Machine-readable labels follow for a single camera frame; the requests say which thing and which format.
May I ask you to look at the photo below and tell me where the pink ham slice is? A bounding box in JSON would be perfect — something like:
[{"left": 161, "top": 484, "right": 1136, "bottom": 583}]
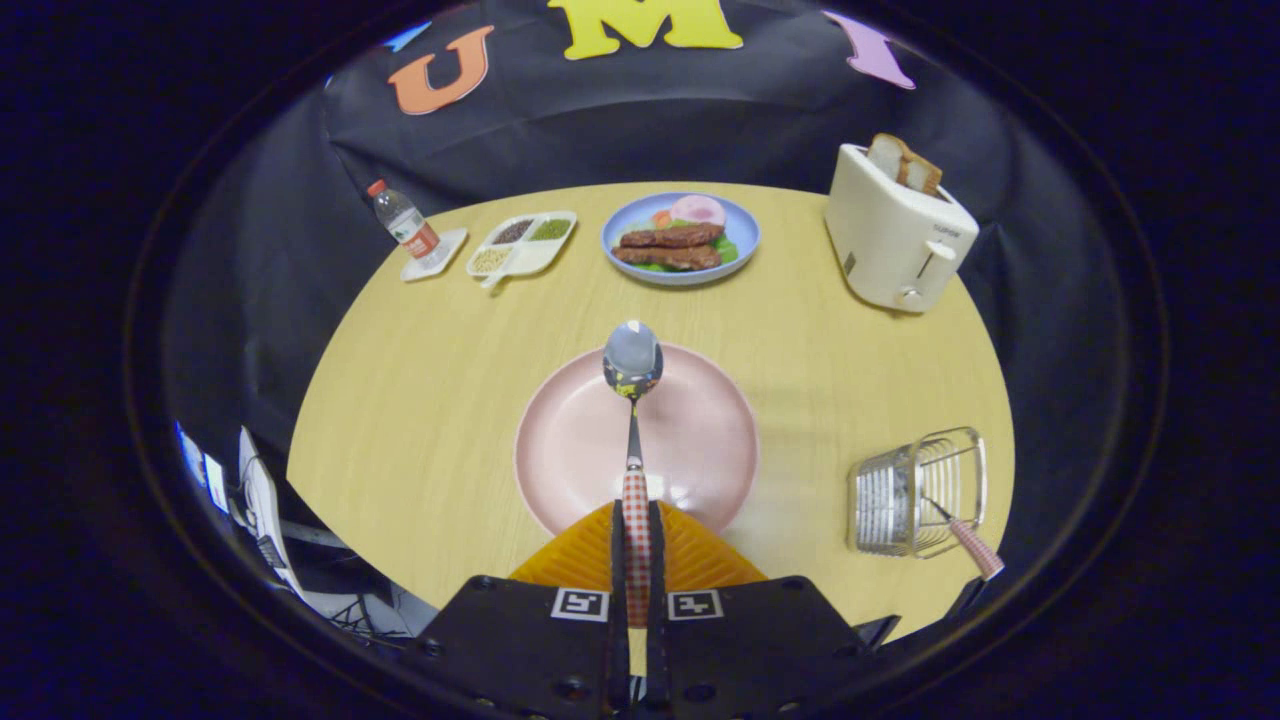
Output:
[{"left": 670, "top": 195, "right": 728, "bottom": 227}]

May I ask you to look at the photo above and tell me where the cream toaster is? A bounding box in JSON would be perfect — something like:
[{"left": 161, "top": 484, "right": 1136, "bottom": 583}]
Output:
[{"left": 824, "top": 143, "right": 981, "bottom": 314}]

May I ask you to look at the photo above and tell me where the brown meat strip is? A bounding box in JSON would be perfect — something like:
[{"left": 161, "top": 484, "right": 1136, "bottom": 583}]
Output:
[
  {"left": 612, "top": 244, "right": 723, "bottom": 272},
  {"left": 620, "top": 224, "right": 725, "bottom": 250}
]

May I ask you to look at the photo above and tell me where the white divided condiment dish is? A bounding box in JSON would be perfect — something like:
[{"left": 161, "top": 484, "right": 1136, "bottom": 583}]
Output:
[{"left": 465, "top": 210, "right": 579, "bottom": 291}]

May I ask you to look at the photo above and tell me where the spoon with checkered handle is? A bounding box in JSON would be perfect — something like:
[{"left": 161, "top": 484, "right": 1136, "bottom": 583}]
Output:
[{"left": 602, "top": 320, "right": 665, "bottom": 629}]

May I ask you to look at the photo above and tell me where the blue plate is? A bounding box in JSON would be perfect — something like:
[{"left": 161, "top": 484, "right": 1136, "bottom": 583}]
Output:
[{"left": 601, "top": 192, "right": 762, "bottom": 287}]

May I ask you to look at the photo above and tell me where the small white coaster tray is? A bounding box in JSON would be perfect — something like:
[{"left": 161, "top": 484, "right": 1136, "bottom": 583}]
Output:
[{"left": 400, "top": 228, "right": 469, "bottom": 283}]

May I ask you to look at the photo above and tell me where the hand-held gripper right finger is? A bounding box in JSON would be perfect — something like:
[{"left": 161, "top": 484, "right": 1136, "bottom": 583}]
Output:
[{"left": 645, "top": 500, "right": 901, "bottom": 720}]

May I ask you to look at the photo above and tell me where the pink plate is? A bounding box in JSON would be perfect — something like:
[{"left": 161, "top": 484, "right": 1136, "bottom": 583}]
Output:
[{"left": 514, "top": 343, "right": 760, "bottom": 538}]

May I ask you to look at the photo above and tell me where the clear water bottle red label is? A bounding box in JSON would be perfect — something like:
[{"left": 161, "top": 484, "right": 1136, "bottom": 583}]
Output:
[{"left": 366, "top": 179, "right": 442, "bottom": 263}]

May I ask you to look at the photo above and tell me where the toast slice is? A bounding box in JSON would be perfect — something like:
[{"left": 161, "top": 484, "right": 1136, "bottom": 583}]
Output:
[
  {"left": 897, "top": 152, "right": 944, "bottom": 197},
  {"left": 866, "top": 133, "right": 913, "bottom": 183}
]

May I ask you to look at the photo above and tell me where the white device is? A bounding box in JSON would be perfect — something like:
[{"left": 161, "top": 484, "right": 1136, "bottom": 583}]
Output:
[{"left": 238, "top": 427, "right": 301, "bottom": 591}]

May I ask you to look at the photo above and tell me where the metal wire rack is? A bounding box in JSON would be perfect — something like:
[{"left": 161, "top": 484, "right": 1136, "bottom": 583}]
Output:
[{"left": 847, "top": 427, "right": 989, "bottom": 559}]

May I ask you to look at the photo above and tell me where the fork with checkered handle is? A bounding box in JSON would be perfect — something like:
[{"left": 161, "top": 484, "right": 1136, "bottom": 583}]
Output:
[{"left": 925, "top": 495, "right": 1005, "bottom": 582}]

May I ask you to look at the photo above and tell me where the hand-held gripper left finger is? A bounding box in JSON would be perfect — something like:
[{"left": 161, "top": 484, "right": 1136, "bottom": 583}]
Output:
[{"left": 405, "top": 500, "right": 636, "bottom": 720}]

